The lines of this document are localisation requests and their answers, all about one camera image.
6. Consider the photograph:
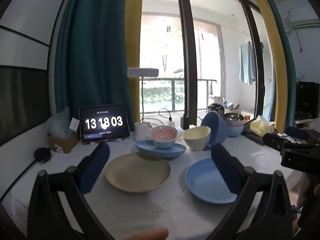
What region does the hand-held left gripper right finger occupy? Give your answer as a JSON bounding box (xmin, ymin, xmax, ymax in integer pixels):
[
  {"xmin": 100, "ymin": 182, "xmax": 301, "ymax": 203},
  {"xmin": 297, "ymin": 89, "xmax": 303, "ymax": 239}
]
[{"xmin": 211, "ymin": 143, "xmax": 293, "ymax": 240}]

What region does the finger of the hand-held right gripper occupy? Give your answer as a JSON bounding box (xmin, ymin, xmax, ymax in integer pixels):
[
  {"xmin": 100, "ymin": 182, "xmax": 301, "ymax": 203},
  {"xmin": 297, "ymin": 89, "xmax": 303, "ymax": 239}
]
[{"xmin": 262, "ymin": 133, "xmax": 284, "ymax": 147}]

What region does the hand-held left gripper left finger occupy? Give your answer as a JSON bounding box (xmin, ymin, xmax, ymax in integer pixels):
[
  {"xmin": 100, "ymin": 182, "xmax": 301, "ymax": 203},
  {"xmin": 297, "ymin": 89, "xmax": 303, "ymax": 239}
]
[{"xmin": 27, "ymin": 142, "xmax": 110, "ymax": 240}]

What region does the blue plate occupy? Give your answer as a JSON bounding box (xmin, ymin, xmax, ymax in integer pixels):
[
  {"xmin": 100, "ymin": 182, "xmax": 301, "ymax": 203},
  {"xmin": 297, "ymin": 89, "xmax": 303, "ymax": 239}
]
[
  {"xmin": 185, "ymin": 158, "xmax": 238, "ymax": 204},
  {"xmin": 134, "ymin": 139, "xmax": 187, "ymax": 159}
]

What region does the beige plate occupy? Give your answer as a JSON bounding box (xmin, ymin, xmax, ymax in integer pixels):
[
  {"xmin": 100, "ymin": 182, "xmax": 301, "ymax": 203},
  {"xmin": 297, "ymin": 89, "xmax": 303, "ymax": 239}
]
[{"xmin": 104, "ymin": 153, "xmax": 171, "ymax": 194}]

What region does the cream bowl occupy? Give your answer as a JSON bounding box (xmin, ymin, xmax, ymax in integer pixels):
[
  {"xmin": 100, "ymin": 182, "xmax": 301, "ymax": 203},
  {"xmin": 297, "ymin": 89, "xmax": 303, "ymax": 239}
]
[{"xmin": 182, "ymin": 126, "xmax": 212, "ymax": 151}]

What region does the pink dotted bowl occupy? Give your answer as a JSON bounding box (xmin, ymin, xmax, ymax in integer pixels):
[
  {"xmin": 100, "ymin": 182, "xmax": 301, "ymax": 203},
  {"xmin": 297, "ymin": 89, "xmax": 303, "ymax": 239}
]
[{"xmin": 150, "ymin": 126, "xmax": 178, "ymax": 149}]

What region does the person's left hand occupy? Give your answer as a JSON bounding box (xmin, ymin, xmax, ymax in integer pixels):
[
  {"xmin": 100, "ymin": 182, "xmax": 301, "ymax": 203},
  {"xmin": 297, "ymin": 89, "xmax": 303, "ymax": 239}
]
[{"xmin": 124, "ymin": 227, "xmax": 168, "ymax": 240}]

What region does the yellow tissue pack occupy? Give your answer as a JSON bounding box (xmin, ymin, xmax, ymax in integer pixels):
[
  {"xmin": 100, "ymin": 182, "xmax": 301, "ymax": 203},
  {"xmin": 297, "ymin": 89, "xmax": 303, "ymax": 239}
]
[{"xmin": 249, "ymin": 115, "xmax": 275, "ymax": 138}]

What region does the light blue bowl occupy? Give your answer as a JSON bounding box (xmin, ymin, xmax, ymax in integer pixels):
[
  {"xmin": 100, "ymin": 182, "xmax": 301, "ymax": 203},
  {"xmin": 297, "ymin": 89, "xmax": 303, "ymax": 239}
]
[{"xmin": 226, "ymin": 124, "xmax": 244, "ymax": 138}]

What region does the black tablet with clock display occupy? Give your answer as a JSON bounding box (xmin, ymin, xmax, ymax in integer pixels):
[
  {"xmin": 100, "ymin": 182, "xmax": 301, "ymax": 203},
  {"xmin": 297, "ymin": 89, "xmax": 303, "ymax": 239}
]
[{"xmin": 79, "ymin": 104, "xmax": 130, "ymax": 145}]

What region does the clear plastic bag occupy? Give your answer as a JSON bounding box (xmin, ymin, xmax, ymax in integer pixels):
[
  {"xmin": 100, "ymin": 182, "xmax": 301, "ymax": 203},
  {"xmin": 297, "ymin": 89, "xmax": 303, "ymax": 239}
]
[{"xmin": 46, "ymin": 107, "xmax": 80, "ymax": 138}]

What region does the black round disc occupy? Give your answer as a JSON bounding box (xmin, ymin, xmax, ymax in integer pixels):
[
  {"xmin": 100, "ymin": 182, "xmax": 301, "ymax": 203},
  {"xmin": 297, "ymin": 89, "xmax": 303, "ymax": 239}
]
[{"xmin": 34, "ymin": 147, "xmax": 52, "ymax": 163}]

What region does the black monitor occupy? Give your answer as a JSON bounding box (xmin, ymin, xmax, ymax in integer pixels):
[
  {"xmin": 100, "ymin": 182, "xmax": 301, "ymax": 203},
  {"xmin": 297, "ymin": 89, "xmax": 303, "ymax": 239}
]
[{"xmin": 295, "ymin": 81, "xmax": 320, "ymax": 119}]

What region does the white power strip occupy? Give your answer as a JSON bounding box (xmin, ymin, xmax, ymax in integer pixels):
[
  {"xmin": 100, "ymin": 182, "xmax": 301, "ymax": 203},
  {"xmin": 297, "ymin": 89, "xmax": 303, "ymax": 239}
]
[{"xmin": 175, "ymin": 124, "xmax": 200, "ymax": 134}]

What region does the stainless steel thermos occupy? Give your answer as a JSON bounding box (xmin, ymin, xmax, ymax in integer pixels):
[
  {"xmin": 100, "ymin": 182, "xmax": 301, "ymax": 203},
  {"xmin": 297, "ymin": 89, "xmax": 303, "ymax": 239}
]
[{"xmin": 207, "ymin": 102, "xmax": 225, "ymax": 120}]

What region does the teal curtain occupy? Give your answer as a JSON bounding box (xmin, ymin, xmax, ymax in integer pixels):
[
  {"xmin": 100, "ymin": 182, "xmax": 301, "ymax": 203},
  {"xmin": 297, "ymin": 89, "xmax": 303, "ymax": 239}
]
[
  {"xmin": 260, "ymin": 0, "xmax": 297, "ymax": 128},
  {"xmin": 54, "ymin": 0, "xmax": 137, "ymax": 128}
]

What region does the white textured tablecloth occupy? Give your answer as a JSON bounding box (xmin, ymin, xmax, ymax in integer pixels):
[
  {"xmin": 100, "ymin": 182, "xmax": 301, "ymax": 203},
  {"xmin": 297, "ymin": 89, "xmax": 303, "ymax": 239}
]
[{"xmin": 0, "ymin": 130, "xmax": 300, "ymax": 240}]

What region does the hanging light blue shirt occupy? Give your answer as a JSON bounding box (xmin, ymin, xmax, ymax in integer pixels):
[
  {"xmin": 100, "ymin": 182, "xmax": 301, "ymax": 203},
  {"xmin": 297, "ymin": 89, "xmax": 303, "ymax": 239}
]
[{"xmin": 238, "ymin": 41, "xmax": 256, "ymax": 85}]

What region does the yellow curtain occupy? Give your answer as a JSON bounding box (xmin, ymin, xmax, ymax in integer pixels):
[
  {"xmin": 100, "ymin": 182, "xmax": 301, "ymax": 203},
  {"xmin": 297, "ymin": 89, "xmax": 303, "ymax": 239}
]
[
  {"xmin": 124, "ymin": 0, "xmax": 143, "ymax": 124},
  {"xmin": 242, "ymin": 0, "xmax": 287, "ymax": 133}
]

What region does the white desk lamp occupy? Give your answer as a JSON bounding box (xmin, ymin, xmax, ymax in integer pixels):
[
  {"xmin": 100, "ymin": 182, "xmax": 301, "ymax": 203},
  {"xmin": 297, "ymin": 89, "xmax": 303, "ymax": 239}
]
[{"xmin": 127, "ymin": 67, "xmax": 159, "ymax": 141}]

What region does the white air conditioner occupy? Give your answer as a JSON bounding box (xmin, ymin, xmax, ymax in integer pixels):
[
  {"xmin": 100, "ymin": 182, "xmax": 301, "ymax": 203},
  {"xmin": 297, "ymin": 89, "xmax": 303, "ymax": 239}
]
[{"xmin": 285, "ymin": 9, "xmax": 320, "ymax": 30}]

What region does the black lamp cable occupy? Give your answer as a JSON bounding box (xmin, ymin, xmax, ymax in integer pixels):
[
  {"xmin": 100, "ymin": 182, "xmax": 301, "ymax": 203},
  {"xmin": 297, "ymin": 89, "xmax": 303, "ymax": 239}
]
[{"xmin": 144, "ymin": 119, "xmax": 165, "ymax": 128}]

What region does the dark sliding door frame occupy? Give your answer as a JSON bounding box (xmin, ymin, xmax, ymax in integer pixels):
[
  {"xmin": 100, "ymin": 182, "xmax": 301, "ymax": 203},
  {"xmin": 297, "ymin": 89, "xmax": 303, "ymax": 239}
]
[{"xmin": 175, "ymin": 0, "xmax": 267, "ymax": 130}]

